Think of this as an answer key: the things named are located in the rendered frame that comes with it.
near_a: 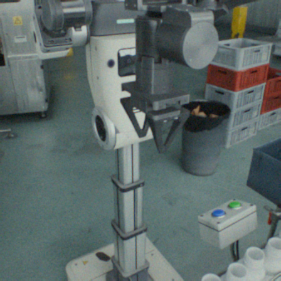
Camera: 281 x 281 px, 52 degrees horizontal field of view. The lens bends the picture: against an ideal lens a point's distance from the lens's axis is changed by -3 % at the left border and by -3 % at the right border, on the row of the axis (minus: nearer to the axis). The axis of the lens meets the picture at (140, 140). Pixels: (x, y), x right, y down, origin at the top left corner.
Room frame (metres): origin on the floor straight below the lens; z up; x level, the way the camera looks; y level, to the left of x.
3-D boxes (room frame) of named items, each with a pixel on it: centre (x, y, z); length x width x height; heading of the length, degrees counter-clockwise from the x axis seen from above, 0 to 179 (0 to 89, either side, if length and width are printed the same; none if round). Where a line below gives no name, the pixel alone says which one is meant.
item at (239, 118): (3.20, -1.08, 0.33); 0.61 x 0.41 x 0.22; 128
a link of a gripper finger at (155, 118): (0.43, -0.03, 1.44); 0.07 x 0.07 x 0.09; 32
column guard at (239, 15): (10.51, -3.34, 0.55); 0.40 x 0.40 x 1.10; 32
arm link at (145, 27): (0.44, -0.02, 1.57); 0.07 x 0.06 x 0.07; 32
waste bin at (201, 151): (2.50, -0.59, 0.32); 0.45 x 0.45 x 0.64
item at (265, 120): (3.65, -1.62, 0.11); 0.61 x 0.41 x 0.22; 124
